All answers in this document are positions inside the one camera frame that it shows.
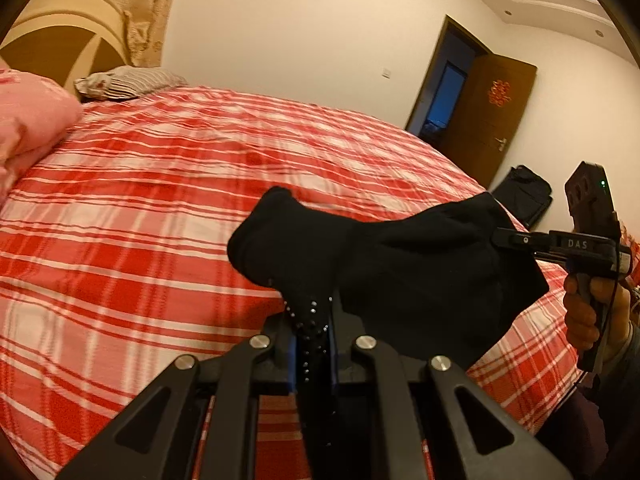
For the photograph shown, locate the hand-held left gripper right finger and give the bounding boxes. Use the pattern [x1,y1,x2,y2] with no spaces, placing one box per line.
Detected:
[327,299,574,480]

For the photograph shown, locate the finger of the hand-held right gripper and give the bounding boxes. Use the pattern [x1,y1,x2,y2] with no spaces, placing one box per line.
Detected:
[492,227,552,262]

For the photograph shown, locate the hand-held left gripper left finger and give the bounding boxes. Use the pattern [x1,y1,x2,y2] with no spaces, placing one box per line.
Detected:
[56,314,301,480]

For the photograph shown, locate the black pants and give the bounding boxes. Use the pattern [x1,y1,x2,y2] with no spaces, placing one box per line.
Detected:
[227,186,551,480]

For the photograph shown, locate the person's right forearm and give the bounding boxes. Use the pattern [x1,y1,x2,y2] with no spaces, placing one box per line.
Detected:
[597,317,640,413]

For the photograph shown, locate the person's right hand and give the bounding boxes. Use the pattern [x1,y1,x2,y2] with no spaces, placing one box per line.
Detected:
[563,275,633,359]

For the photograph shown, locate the black suitcase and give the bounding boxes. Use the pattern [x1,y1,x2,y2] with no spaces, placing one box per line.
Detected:
[492,163,554,229]

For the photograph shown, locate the brown wooden door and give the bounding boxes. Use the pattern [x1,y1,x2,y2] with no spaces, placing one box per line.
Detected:
[439,52,539,192]

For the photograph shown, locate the red door decoration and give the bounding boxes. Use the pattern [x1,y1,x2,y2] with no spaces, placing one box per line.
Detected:
[486,78,509,108]

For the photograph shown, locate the person's dark maroon clothing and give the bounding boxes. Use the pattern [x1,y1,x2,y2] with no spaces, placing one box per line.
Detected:
[539,374,640,480]

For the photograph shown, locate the red plaid bed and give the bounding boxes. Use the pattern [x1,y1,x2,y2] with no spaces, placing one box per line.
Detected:
[0,84,592,477]

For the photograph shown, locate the striped pillow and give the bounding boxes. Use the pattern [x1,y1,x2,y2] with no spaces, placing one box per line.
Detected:
[73,64,189,102]

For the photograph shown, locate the pink pillow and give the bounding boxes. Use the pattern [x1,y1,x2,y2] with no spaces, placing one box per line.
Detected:
[0,67,84,203]

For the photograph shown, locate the beige patterned curtain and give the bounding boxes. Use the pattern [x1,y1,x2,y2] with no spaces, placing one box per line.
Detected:
[50,0,178,69]

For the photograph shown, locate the beige wooden headboard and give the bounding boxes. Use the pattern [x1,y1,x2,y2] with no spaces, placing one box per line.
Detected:
[0,0,135,92]

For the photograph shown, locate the brown door frame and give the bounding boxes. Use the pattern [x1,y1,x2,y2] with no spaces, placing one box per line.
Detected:
[403,14,495,137]

